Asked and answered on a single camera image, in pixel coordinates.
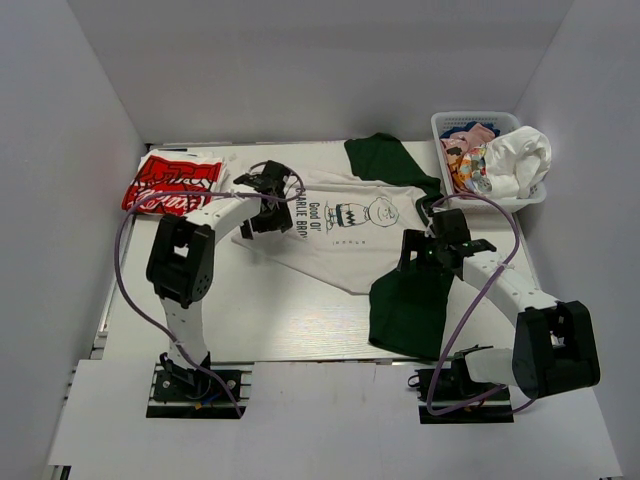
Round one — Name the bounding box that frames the white green Charlie Brown t-shirt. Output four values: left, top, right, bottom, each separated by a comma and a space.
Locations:
232, 133, 453, 361

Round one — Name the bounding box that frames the pink orange print t-shirt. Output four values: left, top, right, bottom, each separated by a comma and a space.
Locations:
440, 125, 496, 173

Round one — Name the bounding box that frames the white colourful print t-shirt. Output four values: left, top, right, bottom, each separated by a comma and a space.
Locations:
450, 126, 552, 200

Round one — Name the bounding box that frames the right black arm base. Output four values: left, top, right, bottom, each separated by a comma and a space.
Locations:
407, 368, 514, 425

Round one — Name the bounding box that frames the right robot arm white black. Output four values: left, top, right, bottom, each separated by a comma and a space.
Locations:
399, 209, 601, 402

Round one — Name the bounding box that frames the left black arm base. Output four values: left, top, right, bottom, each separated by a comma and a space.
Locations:
146, 353, 253, 420

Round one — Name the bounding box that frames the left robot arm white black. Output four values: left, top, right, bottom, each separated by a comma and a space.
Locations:
146, 160, 299, 373

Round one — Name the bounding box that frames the folded red white t-shirt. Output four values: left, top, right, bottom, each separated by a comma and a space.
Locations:
121, 149, 228, 216

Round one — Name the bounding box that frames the white plastic basket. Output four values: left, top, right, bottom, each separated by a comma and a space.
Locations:
431, 111, 547, 214

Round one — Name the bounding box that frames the blue garment in basket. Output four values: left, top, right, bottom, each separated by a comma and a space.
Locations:
463, 121, 501, 137

